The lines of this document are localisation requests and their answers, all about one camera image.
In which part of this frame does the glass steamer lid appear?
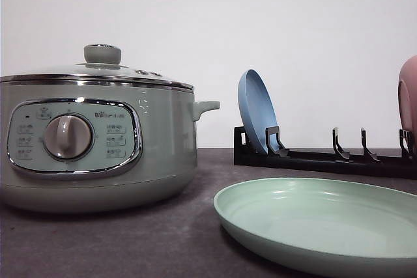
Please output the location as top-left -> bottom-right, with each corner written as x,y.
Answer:
0,44 -> 195,91

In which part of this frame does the green plate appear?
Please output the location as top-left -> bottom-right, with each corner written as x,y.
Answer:
213,177 -> 417,278

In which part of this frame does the blue plate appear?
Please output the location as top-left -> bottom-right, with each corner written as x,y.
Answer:
238,69 -> 279,154

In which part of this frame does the green electric steamer pot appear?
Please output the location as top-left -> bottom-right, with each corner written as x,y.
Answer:
0,83 -> 220,213

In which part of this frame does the black plate rack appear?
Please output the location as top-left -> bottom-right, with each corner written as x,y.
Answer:
233,126 -> 417,180

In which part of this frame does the pink plate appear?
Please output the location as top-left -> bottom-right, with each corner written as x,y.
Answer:
398,55 -> 417,156

